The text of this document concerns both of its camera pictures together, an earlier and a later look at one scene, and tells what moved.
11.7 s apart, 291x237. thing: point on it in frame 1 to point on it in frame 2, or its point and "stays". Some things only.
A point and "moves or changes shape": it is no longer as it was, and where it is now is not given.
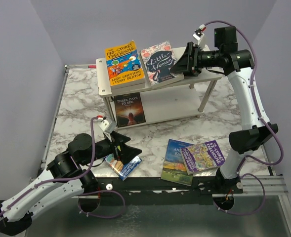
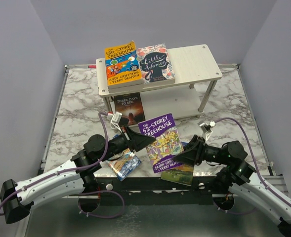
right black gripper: x=183 y=64 to x=193 y=152
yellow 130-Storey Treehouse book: x=124 y=65 stays
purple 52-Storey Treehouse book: x=202 y=157 moves or changes shape
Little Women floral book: x=158 y=59 moves or changes shape
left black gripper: x=127 y=152 to x=135 y=140
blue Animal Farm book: x=174 y=168 stays
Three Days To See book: x=129 y=109 stays
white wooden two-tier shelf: x=186 y=97 stays
